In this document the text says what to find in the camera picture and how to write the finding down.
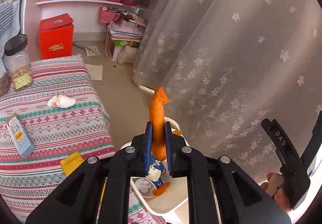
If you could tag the yellow snack wrapper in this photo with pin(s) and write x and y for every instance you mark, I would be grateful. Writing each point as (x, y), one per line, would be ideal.
(71, 163)

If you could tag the floral tissue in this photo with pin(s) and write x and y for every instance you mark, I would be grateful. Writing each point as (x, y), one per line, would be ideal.
(61, 101)

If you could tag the stack of papers and books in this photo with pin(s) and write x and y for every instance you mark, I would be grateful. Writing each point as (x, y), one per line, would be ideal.
(127, 30)

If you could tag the white cloth bag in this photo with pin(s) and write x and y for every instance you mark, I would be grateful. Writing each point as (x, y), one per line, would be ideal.
(127, 55)

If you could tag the paper bowl with tissue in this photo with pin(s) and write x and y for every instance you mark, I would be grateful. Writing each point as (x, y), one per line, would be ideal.
(145, 187)

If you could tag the paper cup in bin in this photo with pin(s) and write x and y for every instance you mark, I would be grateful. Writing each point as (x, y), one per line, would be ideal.
(153, 174)

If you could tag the patterned striped tablecloth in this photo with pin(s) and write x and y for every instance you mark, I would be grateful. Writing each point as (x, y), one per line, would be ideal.
(55, 132)

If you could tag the floral lace curtain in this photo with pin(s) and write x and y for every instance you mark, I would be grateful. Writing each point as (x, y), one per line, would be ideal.
(228, 64)

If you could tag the tile sample sheet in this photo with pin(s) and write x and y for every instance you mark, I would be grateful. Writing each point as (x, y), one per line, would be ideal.
(92, 51)

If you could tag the pink basket on floor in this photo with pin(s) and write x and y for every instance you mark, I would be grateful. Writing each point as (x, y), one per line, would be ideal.
(108, 15)

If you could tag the dark nut jar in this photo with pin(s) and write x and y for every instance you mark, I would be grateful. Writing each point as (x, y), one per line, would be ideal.
(5, 79)

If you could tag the right hand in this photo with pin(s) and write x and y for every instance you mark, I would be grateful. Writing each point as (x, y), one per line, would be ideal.
(273, 187)

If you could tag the grey striped quilt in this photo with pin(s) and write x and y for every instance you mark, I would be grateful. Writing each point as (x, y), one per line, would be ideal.
(9, 21)

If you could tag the blue carton in bin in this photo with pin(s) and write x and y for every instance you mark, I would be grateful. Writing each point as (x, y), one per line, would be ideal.
(157, 164)

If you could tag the paper sheet on floor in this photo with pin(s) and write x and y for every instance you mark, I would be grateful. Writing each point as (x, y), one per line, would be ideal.
(95, 71)

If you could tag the red gift box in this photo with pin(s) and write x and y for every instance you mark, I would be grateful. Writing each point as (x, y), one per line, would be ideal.
(56, 36)

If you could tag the orange peel in bin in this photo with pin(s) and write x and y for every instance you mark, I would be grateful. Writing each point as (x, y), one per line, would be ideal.
(161, 189)

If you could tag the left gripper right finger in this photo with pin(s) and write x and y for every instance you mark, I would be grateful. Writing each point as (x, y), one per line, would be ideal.
(219, 191)

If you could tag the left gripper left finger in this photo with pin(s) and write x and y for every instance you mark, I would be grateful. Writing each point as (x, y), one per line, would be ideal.
(98, 190)

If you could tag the nut jar black lid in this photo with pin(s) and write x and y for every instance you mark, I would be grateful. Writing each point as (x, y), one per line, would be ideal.
(17, 62)

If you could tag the milk carton box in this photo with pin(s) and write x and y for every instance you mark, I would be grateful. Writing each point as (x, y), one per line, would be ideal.
(19, 136)

